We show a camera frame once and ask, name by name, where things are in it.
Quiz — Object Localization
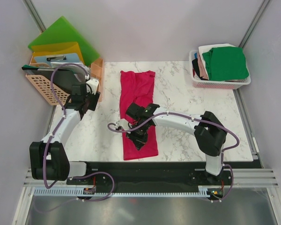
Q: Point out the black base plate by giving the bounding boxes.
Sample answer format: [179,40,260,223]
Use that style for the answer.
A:
[67,162,232,193]

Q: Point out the pink red t shirt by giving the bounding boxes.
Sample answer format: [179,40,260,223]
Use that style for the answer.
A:
[119,71,158,160]

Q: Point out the aluminium frame rail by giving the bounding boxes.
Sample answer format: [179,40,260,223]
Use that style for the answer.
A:
[23,168,278,188]

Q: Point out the right aluminium corner post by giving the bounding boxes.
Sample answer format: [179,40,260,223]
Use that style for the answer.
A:
[238,0,272,48]

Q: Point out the white paper documents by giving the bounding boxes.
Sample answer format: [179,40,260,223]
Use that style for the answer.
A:
[51,62,90,83]

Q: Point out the white plastic laundry basket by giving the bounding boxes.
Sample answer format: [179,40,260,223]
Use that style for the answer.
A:
[189,50,251,90]

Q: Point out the aluminium corner post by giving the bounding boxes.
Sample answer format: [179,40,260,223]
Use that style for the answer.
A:
[23,0,46,32]
[238,0,272,48]

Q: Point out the black folder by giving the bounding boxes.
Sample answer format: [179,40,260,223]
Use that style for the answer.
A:
[22,65,85,94]

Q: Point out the blue clipboard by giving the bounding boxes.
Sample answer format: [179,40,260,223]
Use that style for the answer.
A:
[34,53,81,65]

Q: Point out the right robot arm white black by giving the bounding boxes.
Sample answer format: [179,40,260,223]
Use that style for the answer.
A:
[121,103,227,185]

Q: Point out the black t shirt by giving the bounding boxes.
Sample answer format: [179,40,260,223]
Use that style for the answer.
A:
[192,58,203,80]

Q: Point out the green plastic folder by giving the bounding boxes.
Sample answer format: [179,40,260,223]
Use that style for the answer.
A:
[28,16,100,65]

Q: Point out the white t shirt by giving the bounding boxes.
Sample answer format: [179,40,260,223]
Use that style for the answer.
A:
[198,44,235,72]

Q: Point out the green t shirt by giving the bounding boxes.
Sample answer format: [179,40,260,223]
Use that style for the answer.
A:
[202,46,249,82]

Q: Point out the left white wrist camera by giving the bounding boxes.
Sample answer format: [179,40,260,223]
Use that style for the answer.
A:
[86,78,99,95]

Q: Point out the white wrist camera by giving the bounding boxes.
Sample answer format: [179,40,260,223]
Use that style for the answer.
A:
[86,78,99,95]
[116,119,131,130]

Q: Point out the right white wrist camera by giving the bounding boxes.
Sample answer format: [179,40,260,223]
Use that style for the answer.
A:
[116,119,131,130]

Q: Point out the left aluminium corner post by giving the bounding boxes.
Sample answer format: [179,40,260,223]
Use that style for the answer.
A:
[23,0,46,32]

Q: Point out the yellow plastic folder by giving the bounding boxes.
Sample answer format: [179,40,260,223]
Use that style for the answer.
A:
[31,42,84,62]

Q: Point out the white slotted cable duct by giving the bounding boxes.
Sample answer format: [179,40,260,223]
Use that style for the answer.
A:
[34,186,224,197]

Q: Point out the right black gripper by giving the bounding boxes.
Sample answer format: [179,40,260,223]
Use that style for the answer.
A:
[126,122,150,150]

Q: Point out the beige t shirt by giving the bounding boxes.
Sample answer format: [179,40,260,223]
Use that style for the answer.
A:
[197,53,209,80]

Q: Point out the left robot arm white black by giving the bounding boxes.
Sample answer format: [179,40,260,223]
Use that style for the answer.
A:
[29,81,100,181]

